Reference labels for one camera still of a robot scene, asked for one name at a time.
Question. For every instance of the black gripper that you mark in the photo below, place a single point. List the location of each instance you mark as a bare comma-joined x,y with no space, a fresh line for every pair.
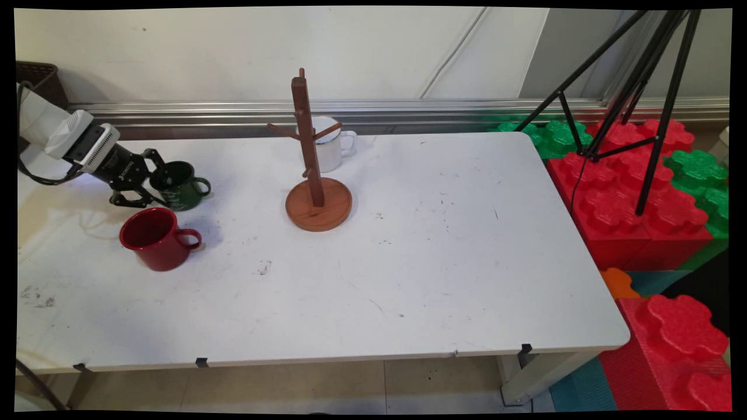
125,169

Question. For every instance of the green enamel mug white lettering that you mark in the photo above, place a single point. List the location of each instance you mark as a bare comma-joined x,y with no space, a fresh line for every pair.
184,189

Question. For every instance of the red enamel mug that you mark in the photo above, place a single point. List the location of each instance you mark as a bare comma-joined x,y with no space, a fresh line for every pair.
157,245

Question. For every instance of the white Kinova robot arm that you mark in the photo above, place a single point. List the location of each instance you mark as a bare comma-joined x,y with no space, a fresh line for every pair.
38,119

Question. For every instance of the dark brown wicker basket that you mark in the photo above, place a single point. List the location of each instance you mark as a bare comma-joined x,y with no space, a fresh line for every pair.
41,79

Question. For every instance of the brown wooden mug tree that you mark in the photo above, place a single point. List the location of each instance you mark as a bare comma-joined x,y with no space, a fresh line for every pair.
318,207

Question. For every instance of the black table edge clip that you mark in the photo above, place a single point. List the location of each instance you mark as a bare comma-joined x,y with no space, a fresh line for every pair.
202,362
526,349
83,368

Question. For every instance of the flat green foam block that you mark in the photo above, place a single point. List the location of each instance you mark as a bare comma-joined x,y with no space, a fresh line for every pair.
557,137

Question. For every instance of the white table leg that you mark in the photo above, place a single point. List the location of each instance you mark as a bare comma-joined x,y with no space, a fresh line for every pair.
537,379

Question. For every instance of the large red foam block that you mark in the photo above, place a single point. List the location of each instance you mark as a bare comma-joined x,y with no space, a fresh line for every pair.
618,216

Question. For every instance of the teal foam mat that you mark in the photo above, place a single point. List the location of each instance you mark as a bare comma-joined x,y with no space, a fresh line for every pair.
580,388

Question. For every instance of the orange foam piece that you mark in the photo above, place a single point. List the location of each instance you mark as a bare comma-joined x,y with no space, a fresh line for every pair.
617,283

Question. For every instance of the black tripod stand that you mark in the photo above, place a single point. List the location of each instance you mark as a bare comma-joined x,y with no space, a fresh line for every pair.
656,116

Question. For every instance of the tall green foam block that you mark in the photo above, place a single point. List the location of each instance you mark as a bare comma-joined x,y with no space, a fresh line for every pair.
700,172

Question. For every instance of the red foam block ridged side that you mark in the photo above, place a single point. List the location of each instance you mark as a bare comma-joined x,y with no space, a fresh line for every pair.
677,344

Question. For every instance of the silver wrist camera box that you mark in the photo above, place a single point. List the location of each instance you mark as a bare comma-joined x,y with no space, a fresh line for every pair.
81,140

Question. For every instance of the aluminium window rail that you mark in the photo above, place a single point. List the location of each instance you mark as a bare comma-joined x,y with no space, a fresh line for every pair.
233,114

